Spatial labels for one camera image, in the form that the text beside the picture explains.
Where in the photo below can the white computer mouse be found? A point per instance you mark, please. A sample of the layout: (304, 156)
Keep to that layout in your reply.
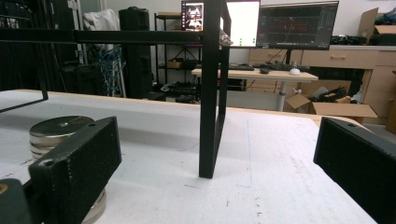
(294, 72)

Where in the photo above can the cardboard box on cabinet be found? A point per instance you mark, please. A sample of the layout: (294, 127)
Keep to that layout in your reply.
(378, 26)

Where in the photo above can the small colourful-screen monitor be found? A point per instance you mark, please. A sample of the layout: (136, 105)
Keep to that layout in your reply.
(192, 16)

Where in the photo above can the black computer mouse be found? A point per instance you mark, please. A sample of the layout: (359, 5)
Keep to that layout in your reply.
(264, 70)

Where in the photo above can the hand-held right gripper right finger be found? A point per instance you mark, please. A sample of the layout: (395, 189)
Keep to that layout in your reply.
(358, 161)

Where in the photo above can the tall black case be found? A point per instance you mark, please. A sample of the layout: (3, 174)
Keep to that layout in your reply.
(135, 53)

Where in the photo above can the wide dark computer monitor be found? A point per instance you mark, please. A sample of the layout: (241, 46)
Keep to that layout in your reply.
(297, 25)

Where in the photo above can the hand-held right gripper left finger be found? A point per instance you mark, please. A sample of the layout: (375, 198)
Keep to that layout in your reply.
(77, 168)

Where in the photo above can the black shelving unit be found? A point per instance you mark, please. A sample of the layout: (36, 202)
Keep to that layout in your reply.
(174, 62)

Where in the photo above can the stack of silver metal discs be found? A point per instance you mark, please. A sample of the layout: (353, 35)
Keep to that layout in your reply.
(56, 130)

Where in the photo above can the light wooden desk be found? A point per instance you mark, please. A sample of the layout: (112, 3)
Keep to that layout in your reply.
(267, 76)

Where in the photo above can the black keyboard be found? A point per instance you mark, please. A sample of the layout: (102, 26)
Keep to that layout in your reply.
(239, 67)

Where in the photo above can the open cardboard box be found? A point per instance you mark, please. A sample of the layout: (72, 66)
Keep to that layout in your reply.
(333, 105)

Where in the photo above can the white-screen computer monitor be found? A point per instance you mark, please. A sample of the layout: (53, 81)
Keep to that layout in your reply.
(243, 23)

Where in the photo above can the black metal frame rack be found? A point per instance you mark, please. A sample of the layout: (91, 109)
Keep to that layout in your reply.
(211, 93)

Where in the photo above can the white plastic bag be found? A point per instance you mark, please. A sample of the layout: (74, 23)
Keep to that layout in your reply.
(100, 20)

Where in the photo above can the wooden drawer cabinet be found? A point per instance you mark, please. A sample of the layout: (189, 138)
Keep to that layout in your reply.
(348, 62)

